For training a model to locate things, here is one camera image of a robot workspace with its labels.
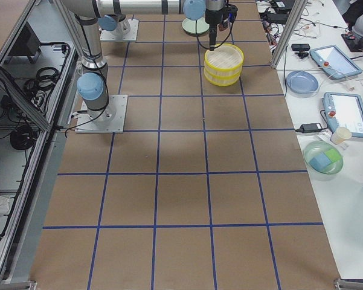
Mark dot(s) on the black phone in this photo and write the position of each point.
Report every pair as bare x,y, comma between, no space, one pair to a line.
300,47

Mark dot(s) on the paper cup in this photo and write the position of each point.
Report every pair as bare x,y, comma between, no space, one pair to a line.
340,135

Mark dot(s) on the aluminium frame post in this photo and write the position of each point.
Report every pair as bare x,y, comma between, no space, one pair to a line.
292,21

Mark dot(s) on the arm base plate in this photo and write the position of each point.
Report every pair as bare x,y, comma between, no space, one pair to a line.
111,120
126,31

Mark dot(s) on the yellow rimmed bamboo steamer tray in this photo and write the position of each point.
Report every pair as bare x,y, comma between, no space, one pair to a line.
227,60

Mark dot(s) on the black power adapter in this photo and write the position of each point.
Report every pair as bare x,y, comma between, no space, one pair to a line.
311,128

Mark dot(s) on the teach pendant far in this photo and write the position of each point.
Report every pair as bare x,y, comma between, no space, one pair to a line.
334,62

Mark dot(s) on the green bowl with sponges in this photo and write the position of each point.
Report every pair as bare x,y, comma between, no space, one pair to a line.
324,160

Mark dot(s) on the teach pendant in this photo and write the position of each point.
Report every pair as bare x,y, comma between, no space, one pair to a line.
344,110
334,62

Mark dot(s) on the teach pendant near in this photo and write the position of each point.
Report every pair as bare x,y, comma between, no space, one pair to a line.
344,110

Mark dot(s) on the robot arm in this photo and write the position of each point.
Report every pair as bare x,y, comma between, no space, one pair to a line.
94,17
110,21

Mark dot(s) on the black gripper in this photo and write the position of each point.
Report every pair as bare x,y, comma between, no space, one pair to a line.
212,18

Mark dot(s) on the pale green plate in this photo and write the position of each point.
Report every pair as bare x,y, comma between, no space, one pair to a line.
198,27

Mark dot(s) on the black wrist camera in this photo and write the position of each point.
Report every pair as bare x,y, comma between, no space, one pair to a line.
230,13

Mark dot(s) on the blue plate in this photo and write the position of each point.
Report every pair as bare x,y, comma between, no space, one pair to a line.
302,83

